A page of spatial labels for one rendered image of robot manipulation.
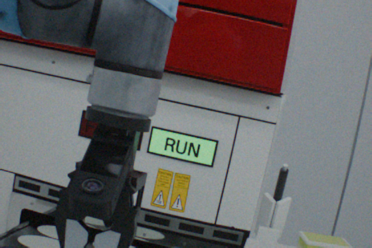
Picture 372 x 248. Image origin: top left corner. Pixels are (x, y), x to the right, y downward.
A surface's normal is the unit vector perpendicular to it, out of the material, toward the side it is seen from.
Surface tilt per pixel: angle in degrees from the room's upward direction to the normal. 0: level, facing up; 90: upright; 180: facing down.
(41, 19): 156
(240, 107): 90
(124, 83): 89
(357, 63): 90
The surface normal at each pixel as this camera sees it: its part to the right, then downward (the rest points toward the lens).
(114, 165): 0.07, -0.82
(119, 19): 0.14, 0.17
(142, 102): 0.58, 0.16
